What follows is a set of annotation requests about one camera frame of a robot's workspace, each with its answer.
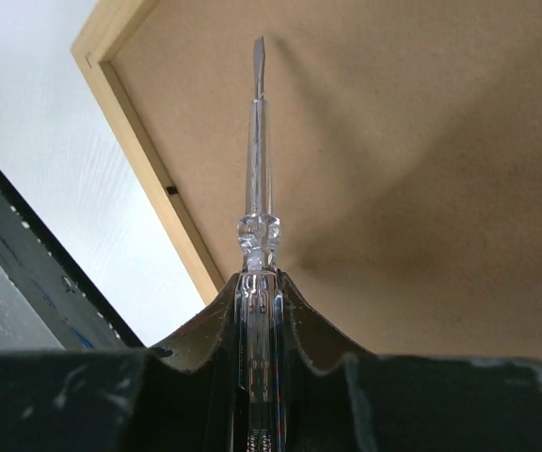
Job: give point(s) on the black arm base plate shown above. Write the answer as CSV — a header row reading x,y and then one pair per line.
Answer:
x,y
71,307

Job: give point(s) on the clear handled screwdriver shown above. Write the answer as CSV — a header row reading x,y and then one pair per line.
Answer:
x,y
258,306

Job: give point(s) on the wooden picture frame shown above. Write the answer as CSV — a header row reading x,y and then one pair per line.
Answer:
x,y
405,141

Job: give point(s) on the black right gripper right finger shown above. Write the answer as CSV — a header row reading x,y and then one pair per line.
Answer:
x,y
346,398

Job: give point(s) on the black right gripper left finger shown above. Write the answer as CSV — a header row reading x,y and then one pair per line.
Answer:
x,y
175,396

